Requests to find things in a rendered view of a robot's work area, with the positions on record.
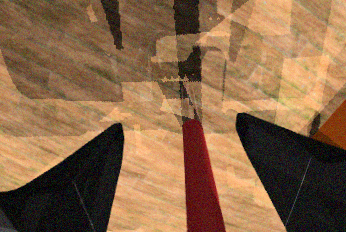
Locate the red peg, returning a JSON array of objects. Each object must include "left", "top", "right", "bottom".
[{"left": 183, "top": 119, "right": 226, "bottom": 232}]

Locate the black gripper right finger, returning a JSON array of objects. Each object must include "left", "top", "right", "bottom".
[{"left": 235, "top": 113, "right": 346, "bottom": 232}]

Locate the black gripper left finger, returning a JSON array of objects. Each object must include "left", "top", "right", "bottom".
[{"left": 0, "top": 123, "right": 125, "bottom": 232}]

